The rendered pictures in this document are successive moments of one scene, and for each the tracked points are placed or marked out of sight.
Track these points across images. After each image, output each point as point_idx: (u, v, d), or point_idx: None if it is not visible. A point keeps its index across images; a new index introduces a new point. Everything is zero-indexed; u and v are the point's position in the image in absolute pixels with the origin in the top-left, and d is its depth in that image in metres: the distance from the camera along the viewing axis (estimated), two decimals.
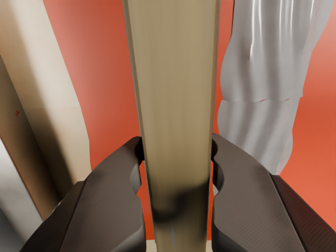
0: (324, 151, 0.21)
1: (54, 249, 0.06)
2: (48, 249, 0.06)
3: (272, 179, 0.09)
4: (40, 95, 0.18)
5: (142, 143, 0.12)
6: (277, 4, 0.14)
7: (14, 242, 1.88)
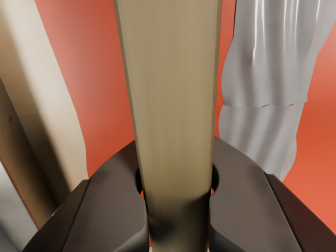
0: (329, 157, 0.20)
1: (58, 246, 0.07)
2: (52, 247, 0.07)
3: (267, 178, 0.09)
4: (34, 100, 0.18)
5: None
6: (281, 6, 0.13)
7: None
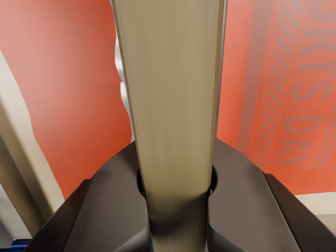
0: None
1: (59, 246, 0.07)
2: (53, 246, 0.07)
3: (265, 177, 0.09)
4: None
5: None
6: None
7: (8, 234, 1.94)
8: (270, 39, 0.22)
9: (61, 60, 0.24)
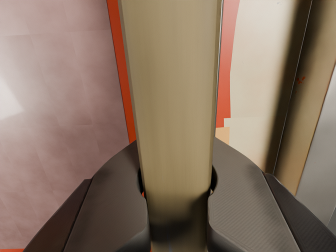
0: None
1: (59, 246, 0.07)
2: (53, 246, 0.07)
3: (265, 177, 0.09)
4: None
5: None
6: None
7: None
8: None
9: None
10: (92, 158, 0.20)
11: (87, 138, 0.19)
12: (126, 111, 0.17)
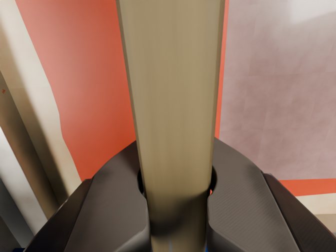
0: (236, 120, 0.27)
1: (60, 245, 0.07)
2: (54, 245, 0.07)
3: (265, 177, 0.09)
4: (20, 78, 0.25)
5: None
6: None
7: (13, 235, 1.94)
8: None
9: (95, 59, 0.24)
10: None
11: None
12: None
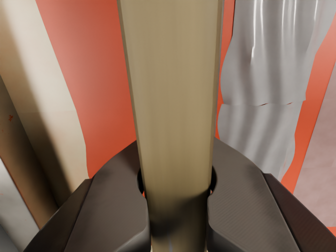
0: (327, 155, 0.20)
1: (60, 245, 0.07)
2: (54, 246, 0.07)
3: (264, 177, 0.09)
4: (34, 99, 0.18)
5: None
6: (279, 5, 0.14)
7: (14, 244, 1.87)
8: None
9: None
10: None
11: None
12: None
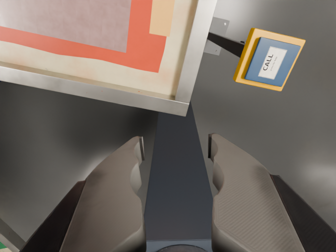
0: None
1: (54, 249, 0.06)
2: (48, 249, 0.06)
3: (272, 179, 0.09)
4: None
5: (142, 143, 0.12)
6: None
7: None
8: None
9: None
10: None
11: None
12: None
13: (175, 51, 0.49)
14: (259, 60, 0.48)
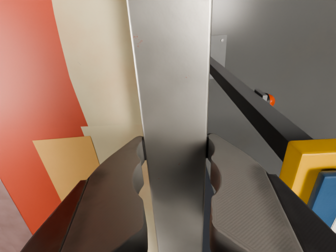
0: None
1: (56, 247, 0.06)
2: (50, 248, 0.06)
3: (269, 178, 0.09)
4: None
5: (144, 142, 0.12)
6: None
7: None
8: None
9: None
10: None
11: None
12: None
13: None
14: (326, 211, 0.21)
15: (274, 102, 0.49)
